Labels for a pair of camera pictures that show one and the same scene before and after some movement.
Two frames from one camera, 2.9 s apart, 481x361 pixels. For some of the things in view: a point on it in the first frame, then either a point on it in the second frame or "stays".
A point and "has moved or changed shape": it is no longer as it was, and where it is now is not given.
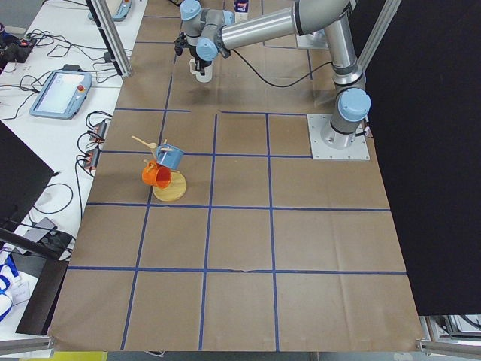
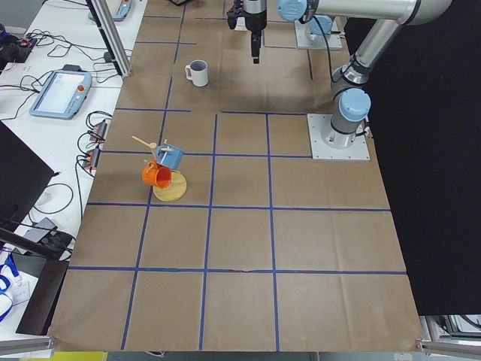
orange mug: (156, 175) stays
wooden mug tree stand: (176, 188) stays
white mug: (208, 71) has moved or changed shape
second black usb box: (91, 158) stays
